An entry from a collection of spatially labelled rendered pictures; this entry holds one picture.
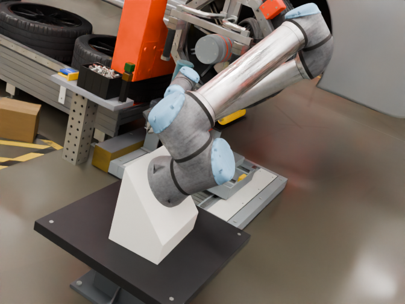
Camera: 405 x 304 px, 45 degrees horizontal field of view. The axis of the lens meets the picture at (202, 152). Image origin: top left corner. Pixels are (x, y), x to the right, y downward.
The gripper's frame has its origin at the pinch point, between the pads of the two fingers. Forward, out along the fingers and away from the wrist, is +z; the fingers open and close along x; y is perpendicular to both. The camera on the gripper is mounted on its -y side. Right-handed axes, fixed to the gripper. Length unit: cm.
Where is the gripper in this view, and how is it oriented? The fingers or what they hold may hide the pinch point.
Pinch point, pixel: (147, 131)
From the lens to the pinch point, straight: 224.4
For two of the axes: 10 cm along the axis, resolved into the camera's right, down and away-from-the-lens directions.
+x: -5.6, -7.5, 3.5
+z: -5.2, 6.4, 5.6
